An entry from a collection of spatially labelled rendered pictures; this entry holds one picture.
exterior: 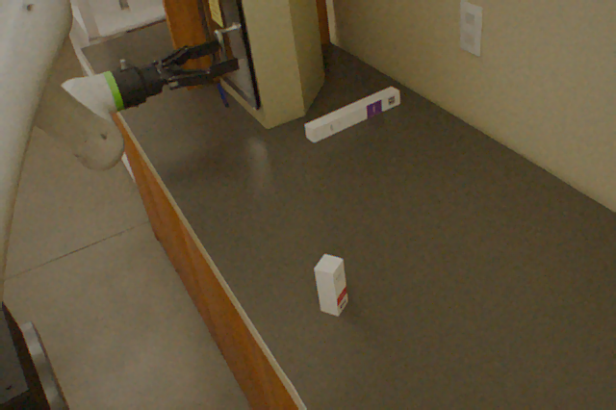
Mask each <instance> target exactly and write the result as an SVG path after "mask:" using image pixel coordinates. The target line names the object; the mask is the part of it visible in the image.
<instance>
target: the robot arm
mask: <svg viewBox="0 0 616 410"><path fill-rule="evenodd" d="M72 23H73V10H72V6H71V3H70V0H0V310H1V308H2V303H3V285H4V274H5V267H6V260H7V251H8V243H9V237H10V231H11V226H12V221H13V210H14V205H15V196H16V191H17V186H18V183H19V178H20V174H21V170H22V166H23V162H24V158H25V154H26V151H27V147H28V143H29V140H30V138H31V134H32V131H33V128H34V125H35V126H36V127H38V128H39V129H40V130H41V131H42V132H43V133H46V134H47V135H49V136H50V137H51V138H53V139H54V140H55V141H57V142H58V143H60V144H61V145H62V146H63V148H65V149H66V150H67V151H68V152H69V153H70V154H71V155H72V156H73V157H75V158H76V159H77V160H78V161H79V162H80V163H81V164H82V165H83V166H84V167H86V168H88V169H91V170H103V169H108V168H111V167H113V166H114V165H115V164H116V163H118V162H119V161H120V160H121V158H122V156H123V153H124V149H125V142H124V138H123V136H122V134H121V131H120V129H119V128H118V126H117V125H116V122H115V120H114V119H113V117H112V114H114V113H117V112H120V111H123V110H126V109H129V108H131V107H134V106H136V108H138V106H139V105H140V104H142V103H145V102H146V96H147V97H150V96H153V95H156V94H159V93H162V92H163V85H169V87H170V89H171V90H176V89H179V88H183V87H191V86H199V85H206V84H212V83H214V79H213V78H216V77H219V76H221V75H224V74H227V73H230V72H232V71H235V70H238V69H240V67H239V62H238V58H237V57H233V58H230V59H227V60H223V61H220V62H217V63H214V64H209V65H208V68H183V67H181V66H183V65H184V64H185V63H186V62H187V61H188V60H190V59H192V60H196V59H199V58H202V57H205V56H208V55H211V54H214V53H217V52H218V47H217V42H216V41H215V40H211V41H207V42H204V43H202V44H199V45H197V46H194V47H190V48H189V46H188V45H184V46H181V47H180V48H178V49H176V50H174V51H172V52H171V53H169V54H167V55H165V56H164V57H162V58H161V59H159V60H156V61H153V62H152V63H151V62H148V63H146V64H141V65H137V68H136V67H135V66H134V65H133V64H127V63H126V62H125V61H124V60H120V62H121V65H120V66H118V67H117V68H115V69H112V70H110V71H106V72H103V73H100V74H96V75H91V76H86V77H77V78H75V79H71V80H68V81H66V82H64V83H63V84H61V85H60V84H58V83H57V82H56V81H55V79H54V78H53V77H52V76H51V75H52V72H53V70H54V67H55V65H56V62H57V60H58V58H59V56H60V53H61V51H62V50H63V48H64V45H65V43H66V40H67V38H68V36H69V34H70V31H71V28H72ZM179 52H180V53H179Z"/></svg>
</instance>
